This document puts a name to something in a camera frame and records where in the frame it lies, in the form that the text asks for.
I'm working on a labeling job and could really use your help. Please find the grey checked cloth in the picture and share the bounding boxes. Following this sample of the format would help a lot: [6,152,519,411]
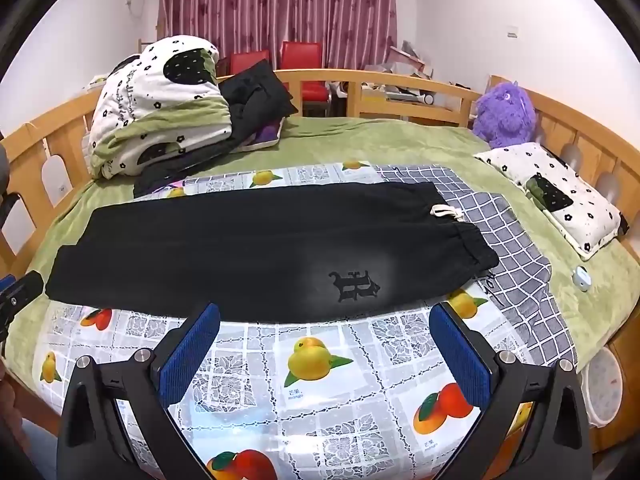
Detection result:
[376,165,578,365]

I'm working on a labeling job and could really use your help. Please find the folded floral white green quilt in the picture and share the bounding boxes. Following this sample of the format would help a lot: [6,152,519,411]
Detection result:
[88,35,232,180]

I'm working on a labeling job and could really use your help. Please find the black clothes pile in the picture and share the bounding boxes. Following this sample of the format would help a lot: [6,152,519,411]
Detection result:
[132,60,297,197]

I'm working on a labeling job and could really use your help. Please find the red chair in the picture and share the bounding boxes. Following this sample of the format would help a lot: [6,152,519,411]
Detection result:
[229,50,270,75]
[278,40,330,105]

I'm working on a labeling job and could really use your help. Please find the fruit print lace tablecloth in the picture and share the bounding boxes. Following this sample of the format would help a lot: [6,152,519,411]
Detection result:
[30,160,582,480]

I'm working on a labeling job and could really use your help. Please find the red chair right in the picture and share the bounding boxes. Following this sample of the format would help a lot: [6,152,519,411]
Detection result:
[278,40,330,105]

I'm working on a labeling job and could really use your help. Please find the maroon striped curtain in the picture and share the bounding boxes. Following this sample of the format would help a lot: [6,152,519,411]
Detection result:
[158,0,397,70]

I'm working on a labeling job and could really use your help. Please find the white round bucket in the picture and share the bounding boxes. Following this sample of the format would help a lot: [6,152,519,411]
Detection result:
[580,347,624,428]

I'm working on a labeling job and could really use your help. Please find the wooden bed frame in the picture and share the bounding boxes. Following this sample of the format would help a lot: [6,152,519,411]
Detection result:
[1,68,639,275]

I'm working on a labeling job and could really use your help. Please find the floral white pillow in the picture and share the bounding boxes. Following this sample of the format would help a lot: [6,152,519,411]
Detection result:
[474,142,622,261]

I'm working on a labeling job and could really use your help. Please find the small light blue device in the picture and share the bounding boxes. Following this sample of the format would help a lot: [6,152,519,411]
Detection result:
[572,266,592,292]

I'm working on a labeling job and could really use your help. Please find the green bed sheet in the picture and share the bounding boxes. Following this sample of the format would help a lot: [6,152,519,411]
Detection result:
[6,118,639,390]

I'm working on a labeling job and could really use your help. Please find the purple plush toy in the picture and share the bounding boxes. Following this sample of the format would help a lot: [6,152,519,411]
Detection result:
[472,81,537,148]

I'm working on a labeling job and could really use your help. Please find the black sweatpants with white stripe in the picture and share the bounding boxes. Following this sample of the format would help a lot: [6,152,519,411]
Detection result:
[46,182,498,324]

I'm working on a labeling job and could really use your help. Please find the red chair left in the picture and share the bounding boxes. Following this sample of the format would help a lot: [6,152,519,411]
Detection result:
[229,50,270,75]

